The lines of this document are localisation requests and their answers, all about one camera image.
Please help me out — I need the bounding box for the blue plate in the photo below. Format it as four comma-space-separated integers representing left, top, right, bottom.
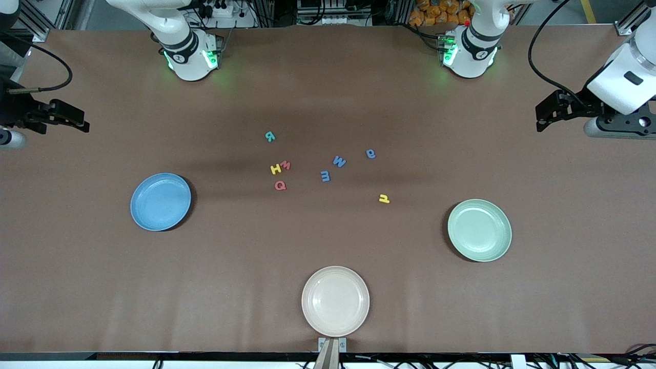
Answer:
130, 173, 192, 232

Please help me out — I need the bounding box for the green plate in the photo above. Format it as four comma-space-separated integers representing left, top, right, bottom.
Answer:
447, 199, 513, 262

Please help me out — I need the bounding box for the beige plate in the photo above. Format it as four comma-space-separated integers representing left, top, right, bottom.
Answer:
301, 266, 370, 338

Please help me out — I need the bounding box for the orange packets bag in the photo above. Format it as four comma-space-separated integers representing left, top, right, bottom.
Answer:
408, 0, 473, 27

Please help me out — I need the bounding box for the brown table cover sheet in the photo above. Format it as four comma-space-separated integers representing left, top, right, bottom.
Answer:
0, 25, 656, 355

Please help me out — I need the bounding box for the white power strip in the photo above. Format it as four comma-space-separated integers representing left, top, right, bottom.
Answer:
202, 0, 241, 18

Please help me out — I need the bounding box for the black electronics rack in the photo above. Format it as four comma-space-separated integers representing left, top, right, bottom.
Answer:
296, 0, 377, 27

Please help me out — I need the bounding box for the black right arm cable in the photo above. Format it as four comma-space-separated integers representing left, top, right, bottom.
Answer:
0, 32, 73, 94

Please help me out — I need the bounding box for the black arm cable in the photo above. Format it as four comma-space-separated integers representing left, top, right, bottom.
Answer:
0, 32, 73, 94
528, 0, 590, 103

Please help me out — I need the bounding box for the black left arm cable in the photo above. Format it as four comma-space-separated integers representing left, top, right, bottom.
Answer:
528, 0, 590, 103

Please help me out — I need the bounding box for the aluminium frame post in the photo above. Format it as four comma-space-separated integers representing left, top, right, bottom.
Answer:
615, 0, 656, 36
0, 0, 57, 43

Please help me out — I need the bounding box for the grey metal camera mount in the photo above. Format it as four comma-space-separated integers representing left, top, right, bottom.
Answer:
318, 337, 347, 369

